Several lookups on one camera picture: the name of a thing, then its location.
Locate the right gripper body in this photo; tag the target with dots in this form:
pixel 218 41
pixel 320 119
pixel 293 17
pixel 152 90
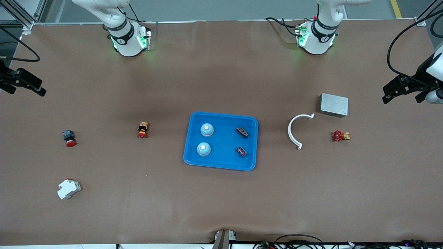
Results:
pixel 5 76

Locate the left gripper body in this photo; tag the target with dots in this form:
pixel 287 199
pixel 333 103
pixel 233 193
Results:
pixel 421 76

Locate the black capacitor block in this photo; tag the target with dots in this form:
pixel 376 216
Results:
pixel 241 151
pixel 242 132

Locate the blue desk bell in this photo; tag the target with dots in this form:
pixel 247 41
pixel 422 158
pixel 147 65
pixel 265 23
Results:
pixel 204 149
pixel 207 129

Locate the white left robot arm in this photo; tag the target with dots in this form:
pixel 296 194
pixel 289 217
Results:
pixel 316 43

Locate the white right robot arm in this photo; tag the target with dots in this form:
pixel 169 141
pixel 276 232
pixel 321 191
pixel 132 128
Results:
pixel 126 45

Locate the grey metal box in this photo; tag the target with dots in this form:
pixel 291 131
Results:
pixel 334 105

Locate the red mushroom button dark body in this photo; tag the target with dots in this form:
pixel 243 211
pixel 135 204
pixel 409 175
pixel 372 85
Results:
pixel 70 143

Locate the white circuit breaker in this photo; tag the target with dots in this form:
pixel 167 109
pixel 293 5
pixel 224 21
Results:
pixel 68 189

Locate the white curved plastic clamp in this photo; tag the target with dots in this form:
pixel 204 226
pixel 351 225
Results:
pixel 289 133

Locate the red yellow push button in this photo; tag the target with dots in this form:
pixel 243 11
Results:
pixel 142 130

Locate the blue plastic tray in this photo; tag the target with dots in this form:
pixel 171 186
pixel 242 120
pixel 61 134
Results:
pixel 225 152

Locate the brown table cover mat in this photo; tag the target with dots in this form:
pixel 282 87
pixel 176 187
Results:
pixel 221 207

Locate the aluminium frame profile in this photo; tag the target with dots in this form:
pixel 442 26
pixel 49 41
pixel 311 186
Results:
pixel 420 21
pixel 27 26

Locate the grey mount bracket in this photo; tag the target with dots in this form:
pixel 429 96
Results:
pixel 221 240

